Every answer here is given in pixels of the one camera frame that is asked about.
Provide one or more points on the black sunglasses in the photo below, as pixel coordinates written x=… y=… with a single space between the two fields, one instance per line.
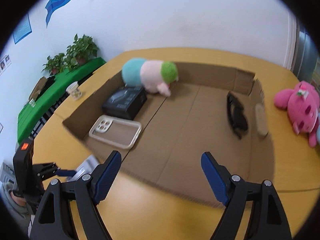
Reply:
x=236 y=118

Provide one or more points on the blue red plush toy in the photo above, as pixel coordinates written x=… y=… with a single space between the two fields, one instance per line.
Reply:
x=318 y=130

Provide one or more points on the green-haired pastel plush doll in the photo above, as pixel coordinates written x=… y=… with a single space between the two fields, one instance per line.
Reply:
x=155 y=76

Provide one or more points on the green cloth covered table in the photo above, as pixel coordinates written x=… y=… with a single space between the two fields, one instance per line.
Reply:
x=29 y=115

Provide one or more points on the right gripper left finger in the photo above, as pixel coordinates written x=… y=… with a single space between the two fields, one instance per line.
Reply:
x=54 y=220

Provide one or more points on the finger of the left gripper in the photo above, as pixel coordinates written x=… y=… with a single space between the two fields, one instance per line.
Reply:
x=49 y=170

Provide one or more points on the green potted plant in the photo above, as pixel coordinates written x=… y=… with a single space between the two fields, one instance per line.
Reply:
x=82 y=50
x=55 y=65

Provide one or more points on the pink plush bear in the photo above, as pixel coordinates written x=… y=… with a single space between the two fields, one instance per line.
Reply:
x=302 y=106

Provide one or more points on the grey jacket sleeve forearm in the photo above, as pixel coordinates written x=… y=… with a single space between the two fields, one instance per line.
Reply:
x=18 y=208

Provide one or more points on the blue wall poster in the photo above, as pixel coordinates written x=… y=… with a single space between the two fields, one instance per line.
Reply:
x=22 y=30

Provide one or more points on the black product box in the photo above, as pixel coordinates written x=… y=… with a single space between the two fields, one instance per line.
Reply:
x=125 y=102

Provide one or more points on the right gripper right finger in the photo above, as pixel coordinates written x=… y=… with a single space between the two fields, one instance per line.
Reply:
x=267 y=219

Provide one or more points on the clear plastic cup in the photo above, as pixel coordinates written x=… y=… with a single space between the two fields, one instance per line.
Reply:
x=74 y=91

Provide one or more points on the brown cardboard box tray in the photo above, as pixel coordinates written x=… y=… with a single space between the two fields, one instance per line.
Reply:
x=177 y=130

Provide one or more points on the clear white phone case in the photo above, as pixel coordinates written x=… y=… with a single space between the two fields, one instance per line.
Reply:
x=116 y=132

